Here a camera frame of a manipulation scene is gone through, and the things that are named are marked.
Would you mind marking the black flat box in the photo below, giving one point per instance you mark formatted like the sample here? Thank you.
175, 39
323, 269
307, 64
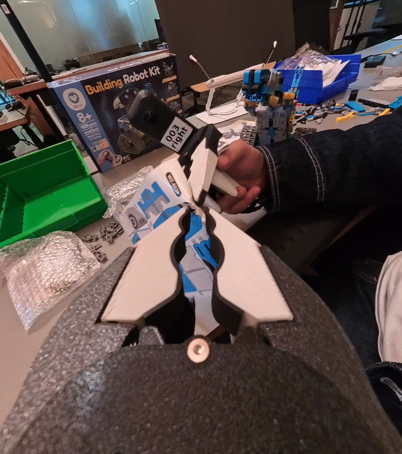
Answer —
374, 61

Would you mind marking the dark blue toy box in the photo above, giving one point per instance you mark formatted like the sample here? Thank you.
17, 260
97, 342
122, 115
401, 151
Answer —
108, 106

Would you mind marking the dark denim jacket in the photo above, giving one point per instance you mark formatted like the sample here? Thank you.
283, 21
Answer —
399, 408

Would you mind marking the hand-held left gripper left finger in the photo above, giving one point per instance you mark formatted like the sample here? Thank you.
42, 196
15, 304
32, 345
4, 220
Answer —
144, 283

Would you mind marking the black partition panel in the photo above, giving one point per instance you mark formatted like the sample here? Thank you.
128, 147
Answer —
222, 35

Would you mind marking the blue and white sticker sheet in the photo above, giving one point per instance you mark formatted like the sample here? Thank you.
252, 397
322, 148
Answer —
151, 209

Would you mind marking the white desk lamp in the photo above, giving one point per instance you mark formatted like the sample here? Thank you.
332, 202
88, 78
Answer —
222, 79

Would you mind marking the person's right hand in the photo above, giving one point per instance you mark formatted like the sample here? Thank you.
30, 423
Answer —
247, 166

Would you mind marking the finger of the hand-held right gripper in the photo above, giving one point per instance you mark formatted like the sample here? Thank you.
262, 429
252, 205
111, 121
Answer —
202, 170
178, 164

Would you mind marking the pile of grey brick connectors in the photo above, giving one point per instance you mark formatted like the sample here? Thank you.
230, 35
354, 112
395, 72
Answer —
107, 232

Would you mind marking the grey desk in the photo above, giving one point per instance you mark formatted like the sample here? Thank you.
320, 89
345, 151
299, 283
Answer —
9, 354

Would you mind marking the blue toy brick robot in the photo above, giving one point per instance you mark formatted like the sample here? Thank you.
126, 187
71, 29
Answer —
272, 117

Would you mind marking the bubble wrap bag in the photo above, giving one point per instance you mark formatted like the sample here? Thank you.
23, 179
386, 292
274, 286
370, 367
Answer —
45, 269
126, 191

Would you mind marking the blue plastic bin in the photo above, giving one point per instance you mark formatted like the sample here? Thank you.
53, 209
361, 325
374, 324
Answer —
328, 88

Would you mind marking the open instruction booklet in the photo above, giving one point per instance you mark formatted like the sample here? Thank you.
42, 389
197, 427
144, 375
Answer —
233, 133

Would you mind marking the green plastic bin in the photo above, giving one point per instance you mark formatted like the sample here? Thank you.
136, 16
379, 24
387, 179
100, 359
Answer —
45, 195

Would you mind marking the pile of small brick parts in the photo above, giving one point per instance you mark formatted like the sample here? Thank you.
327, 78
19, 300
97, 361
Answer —
328, 113

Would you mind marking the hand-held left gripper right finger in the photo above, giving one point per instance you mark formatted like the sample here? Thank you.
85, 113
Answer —
250, 283

